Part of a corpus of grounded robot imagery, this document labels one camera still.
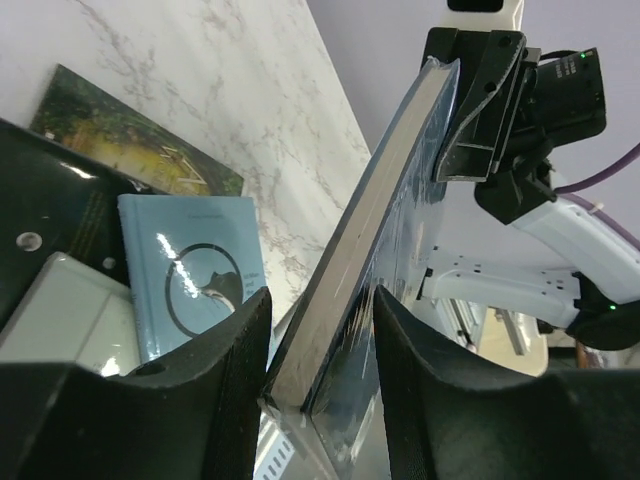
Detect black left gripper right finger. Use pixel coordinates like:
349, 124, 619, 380
373, 287, 639, 479

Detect pale green file folder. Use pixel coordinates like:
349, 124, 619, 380
1, 253, 141, 377

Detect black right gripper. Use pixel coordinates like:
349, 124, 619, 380
422, 27, 607, 223

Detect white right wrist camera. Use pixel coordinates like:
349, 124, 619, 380
438, 0, 525, 32

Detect black folder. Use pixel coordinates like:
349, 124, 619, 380
1, 121, 156, 323

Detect green forest Alice book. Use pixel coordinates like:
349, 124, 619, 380
30, 65, 244, 196

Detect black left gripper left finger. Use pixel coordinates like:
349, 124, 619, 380
1, 288, 272, 479

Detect aluminium rail frame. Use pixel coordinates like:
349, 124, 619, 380
433, 299, 549, 376

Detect light blue Hemingway book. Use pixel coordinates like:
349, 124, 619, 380
118, 194, 266, 362

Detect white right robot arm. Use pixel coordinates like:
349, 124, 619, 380
422, 27, 639, 351

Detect dark blue Wuthering Heights book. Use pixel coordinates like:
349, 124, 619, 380
260, 58, 461, 479

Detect white slotted cable duct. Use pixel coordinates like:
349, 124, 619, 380
253, 433, 295, 480

